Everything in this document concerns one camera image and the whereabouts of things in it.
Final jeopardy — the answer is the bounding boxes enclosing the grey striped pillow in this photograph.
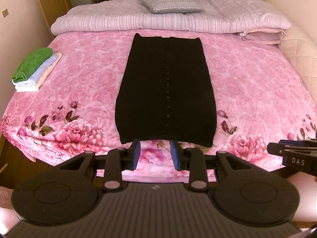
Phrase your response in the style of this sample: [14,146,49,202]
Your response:
[138,0,206,14]

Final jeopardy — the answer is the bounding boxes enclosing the cream quilted headboard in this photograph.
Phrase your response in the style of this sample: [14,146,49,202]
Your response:
[263,0,317,100]

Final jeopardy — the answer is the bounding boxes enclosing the folded pink sheets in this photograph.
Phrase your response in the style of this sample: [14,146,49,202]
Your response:
[236,27,288,45]

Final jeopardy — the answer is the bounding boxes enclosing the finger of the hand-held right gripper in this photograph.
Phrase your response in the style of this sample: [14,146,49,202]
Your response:
[279,139,317,148]
[267,142,317,157]

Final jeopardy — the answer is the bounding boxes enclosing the pink floral blanket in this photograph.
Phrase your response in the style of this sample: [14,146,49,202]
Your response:
[0,28,317,182]

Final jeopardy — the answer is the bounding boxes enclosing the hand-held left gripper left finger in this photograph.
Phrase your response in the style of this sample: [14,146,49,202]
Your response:
[59,139,141,192]

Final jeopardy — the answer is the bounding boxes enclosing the green knit sweater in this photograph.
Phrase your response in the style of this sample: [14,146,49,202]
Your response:
[12,48,53,83]

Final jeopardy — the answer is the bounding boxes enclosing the pink rose-embossed cloth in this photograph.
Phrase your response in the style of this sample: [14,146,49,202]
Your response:
[0,186,19,231]

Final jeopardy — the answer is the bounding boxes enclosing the black knit cardigan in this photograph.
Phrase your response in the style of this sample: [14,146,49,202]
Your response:
[115,33,218,147]

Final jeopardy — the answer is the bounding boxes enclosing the lilac striped quilt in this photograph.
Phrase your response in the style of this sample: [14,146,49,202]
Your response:
[51,0,291,36]

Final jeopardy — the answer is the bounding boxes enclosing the light blue folded garment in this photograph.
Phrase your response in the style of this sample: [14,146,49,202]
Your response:
[13,55,58,86]

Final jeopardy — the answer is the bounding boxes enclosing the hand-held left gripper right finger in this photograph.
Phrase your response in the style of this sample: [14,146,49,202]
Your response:
[170,139,253,191]

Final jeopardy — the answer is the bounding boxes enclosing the cream folded garment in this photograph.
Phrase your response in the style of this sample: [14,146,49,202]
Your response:
[15,52,63,93]

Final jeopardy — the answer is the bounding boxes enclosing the brown wooden door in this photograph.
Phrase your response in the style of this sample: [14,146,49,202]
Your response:
[27,0,73,38]

